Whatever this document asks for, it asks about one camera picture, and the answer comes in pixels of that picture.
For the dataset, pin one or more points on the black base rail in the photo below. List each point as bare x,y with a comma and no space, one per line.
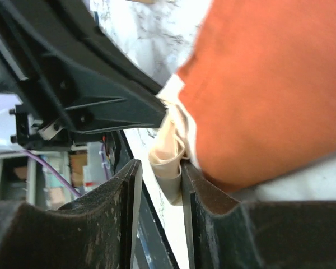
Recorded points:
152,249

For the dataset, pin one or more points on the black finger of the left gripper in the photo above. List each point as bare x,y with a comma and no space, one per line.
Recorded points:
54,56

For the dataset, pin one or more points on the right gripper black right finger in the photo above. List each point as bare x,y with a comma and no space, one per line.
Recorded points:
222,232

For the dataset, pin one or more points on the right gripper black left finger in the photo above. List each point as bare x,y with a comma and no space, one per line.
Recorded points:
96,230

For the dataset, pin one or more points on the rust brown underwear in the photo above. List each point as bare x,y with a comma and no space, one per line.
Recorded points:
254,107

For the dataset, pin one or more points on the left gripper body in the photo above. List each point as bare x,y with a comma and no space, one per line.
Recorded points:
16,117

